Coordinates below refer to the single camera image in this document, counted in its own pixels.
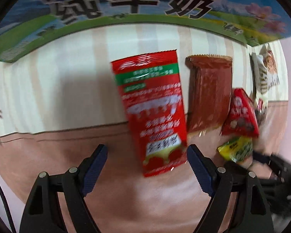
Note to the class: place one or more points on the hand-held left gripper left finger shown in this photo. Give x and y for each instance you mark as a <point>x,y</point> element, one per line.
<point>94,170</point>

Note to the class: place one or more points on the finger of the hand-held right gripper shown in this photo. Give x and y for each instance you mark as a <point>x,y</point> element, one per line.
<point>262,157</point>

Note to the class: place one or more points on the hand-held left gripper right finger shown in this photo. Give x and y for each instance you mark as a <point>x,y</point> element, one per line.
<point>200,170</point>

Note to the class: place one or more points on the green yellow snack packet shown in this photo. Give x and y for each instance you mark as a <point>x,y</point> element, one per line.
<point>237,149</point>

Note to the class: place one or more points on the long red snack packet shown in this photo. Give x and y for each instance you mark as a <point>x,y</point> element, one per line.
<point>150,102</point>

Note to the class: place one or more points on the red triangular snack packet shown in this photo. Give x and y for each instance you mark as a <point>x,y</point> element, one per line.
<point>240,116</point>

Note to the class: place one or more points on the small white red packet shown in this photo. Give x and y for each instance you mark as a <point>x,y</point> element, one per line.
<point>260,109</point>

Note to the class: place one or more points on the brown snack packet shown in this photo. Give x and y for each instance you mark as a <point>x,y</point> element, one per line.
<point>208,94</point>

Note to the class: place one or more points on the silver white snack packet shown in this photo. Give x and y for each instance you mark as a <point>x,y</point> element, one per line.
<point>266,72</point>

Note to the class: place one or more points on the cat print blanket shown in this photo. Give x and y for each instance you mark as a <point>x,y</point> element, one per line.
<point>63,89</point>

